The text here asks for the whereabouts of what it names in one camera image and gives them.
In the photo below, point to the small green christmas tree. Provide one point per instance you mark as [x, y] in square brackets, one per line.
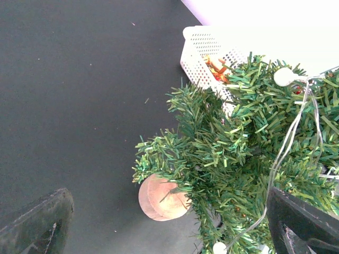
[226, 167]

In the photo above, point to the red berry sprig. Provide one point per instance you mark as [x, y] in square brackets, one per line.
[297, 90]

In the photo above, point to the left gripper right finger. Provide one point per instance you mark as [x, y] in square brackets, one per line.
[297, 227]

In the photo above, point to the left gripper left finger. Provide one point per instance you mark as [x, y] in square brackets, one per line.
[39, 227]

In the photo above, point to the white plastic basket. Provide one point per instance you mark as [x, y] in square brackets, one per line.
[223, 79]

